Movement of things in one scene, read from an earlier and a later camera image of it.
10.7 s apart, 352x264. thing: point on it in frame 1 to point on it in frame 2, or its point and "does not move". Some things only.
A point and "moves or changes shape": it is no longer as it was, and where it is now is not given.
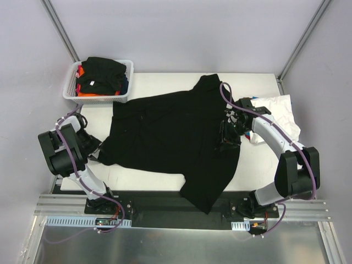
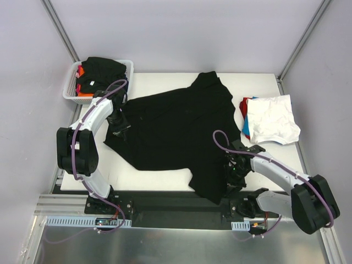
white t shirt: [280, 108] does not move
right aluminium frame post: [300, 44] does not move
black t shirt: [177, 133] moves or changes shape
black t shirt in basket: [102, 75] does not move
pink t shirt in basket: [78, 86] does not move
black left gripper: [93, 146] to [120, 129]
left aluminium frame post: [62, 31] does not move
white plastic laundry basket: [69, 91] does not move
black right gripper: [227, 135] to [234, 184]
